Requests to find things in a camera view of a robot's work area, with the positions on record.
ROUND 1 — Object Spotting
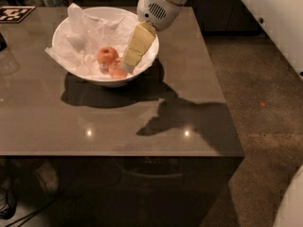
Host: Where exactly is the black white fiducial marker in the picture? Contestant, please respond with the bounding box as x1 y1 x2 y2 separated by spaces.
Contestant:
0 6 35 24

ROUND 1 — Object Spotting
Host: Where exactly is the black cable on floor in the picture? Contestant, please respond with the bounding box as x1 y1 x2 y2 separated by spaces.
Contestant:
0 186 61 227

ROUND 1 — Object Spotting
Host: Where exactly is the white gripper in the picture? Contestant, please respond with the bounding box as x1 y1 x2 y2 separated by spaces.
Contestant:
120 0 183 74

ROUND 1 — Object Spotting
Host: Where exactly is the white crumpled paper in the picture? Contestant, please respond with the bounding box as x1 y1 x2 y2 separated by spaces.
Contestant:
44 3 152 78

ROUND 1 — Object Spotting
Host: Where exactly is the red apple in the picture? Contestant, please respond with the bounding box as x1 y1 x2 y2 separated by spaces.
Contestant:
109 58 127 79
97 46 119 73

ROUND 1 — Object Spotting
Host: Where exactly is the dark object at left edge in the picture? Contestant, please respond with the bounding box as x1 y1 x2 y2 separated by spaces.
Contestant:
0 33 7 51

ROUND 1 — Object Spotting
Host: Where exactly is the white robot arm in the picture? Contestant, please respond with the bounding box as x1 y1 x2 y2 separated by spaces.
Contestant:
188 0 303 227

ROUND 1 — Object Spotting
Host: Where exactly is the white ceramic bowl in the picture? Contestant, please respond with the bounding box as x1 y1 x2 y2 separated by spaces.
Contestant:
51 6 160 89

